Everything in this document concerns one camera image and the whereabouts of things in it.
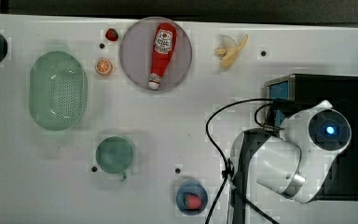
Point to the black toaster oven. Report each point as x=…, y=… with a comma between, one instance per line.
x=308, y=91

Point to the grey round plate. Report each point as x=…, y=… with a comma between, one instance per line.
x=135, y=54

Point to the peeled toy banana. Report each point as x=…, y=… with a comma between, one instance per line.
x=229, y=50

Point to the red toy strawberry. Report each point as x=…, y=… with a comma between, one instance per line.
x=111, y=35

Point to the blue bowl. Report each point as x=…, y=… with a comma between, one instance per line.
x=191, y=187

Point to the green perforated basket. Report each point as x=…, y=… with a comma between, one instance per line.
x=58, y=91

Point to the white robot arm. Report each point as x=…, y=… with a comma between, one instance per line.
x=293, y=162

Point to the strawberry in blue bowl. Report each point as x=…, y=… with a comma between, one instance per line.
x=192, y=202

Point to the orange slice toy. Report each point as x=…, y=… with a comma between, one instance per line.
x=104, y=67

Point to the green cup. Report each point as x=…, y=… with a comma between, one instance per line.
x=115, y=155

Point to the red ketchup bottle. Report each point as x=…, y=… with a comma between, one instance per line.
x=164, y=43

